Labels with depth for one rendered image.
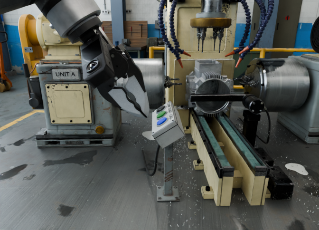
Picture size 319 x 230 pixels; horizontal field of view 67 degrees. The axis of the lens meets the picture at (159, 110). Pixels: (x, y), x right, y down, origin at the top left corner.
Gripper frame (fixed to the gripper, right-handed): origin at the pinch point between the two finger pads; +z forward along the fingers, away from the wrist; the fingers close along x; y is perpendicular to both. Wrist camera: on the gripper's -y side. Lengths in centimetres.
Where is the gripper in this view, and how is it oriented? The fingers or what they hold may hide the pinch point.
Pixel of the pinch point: (143, 113)
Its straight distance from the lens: 49.4
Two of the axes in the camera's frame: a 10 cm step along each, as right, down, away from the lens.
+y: -0.2, -3.3, 9.4
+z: 5.5, 7.8, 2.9
